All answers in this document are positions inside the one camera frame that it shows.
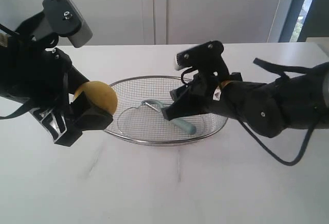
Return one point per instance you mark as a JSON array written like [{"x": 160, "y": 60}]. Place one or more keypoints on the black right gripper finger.
[
  {"x": 185, "y": 106},
  {"x": 185, "y": 92}
]

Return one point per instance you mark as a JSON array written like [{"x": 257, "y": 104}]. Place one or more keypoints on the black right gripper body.
[{"x": 216, "y": 90}]

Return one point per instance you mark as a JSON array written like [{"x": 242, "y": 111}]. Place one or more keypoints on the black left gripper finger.
[
  {"x": 85, "y": 115},
  {"x": 53, "y": 120}
]

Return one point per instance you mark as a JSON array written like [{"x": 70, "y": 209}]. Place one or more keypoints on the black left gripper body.
[{"x": 34, "y": 72}]

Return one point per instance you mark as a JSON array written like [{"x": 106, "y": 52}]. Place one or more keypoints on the teal handled peeler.
[{"x": 157, "y": 106}]

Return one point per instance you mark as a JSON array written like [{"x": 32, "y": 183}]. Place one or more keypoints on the yellow lemon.
[{"x": 99, "y": 93}]

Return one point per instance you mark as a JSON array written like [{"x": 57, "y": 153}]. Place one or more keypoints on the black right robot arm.
[{"x": 297, "y": 99}]

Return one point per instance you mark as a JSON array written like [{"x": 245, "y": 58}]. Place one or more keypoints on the oval steel mesh basket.
[{"x": 140, "y": 124}]

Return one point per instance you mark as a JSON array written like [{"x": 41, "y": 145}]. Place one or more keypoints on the white cabinet doors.
[{"x": 135, "y": 22}]

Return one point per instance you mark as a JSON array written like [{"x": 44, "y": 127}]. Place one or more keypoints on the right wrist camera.
[{"x": 202, "y": 56}]

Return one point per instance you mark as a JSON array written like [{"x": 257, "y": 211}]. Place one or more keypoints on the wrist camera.
[
  {"x": 66, "y": 21},
  {"x": 202, "y": 56}
]

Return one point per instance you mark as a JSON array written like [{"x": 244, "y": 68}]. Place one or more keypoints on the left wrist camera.
[{"x": 66, "y": 21}]

